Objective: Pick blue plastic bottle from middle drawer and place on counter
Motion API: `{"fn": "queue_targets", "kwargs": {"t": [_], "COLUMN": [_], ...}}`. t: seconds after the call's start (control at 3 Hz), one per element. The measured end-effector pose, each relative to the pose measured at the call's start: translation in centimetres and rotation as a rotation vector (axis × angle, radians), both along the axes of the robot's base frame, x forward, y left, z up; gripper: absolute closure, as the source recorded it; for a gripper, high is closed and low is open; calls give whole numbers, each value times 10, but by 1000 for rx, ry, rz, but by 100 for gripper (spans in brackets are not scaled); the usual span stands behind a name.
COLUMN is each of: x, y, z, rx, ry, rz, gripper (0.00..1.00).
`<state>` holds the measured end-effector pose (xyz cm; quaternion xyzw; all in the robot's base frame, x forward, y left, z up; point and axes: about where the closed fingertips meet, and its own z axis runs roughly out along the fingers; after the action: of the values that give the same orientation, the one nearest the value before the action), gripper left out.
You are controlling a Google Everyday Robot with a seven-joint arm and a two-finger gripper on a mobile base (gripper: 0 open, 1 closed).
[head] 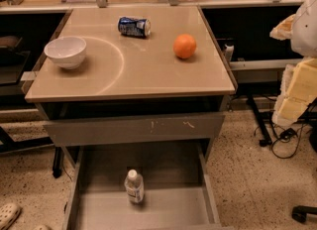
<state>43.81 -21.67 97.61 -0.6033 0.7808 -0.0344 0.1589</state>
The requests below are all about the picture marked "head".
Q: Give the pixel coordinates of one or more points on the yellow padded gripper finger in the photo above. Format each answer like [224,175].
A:
[298,89]
[283,31]

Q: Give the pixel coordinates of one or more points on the clear plastic water bottle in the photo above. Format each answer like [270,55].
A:
[134,185]

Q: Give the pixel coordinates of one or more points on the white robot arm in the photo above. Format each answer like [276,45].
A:
[304,30]

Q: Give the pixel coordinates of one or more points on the grey drawer cabinet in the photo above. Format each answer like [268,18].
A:
[133,90]

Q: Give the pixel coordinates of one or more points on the open middle drawer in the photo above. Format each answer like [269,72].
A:
[146,186]

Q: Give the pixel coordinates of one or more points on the orange fruit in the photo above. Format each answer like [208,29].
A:
[184,46]

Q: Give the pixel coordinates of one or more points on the black chair caster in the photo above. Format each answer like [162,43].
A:
[300,212]

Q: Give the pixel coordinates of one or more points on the blue soda can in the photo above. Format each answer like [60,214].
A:
[134,27]

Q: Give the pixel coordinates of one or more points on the white ceramic bowl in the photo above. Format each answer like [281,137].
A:
[66,52]

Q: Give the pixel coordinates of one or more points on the white perforated clog shoe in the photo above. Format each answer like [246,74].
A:
[8,214]

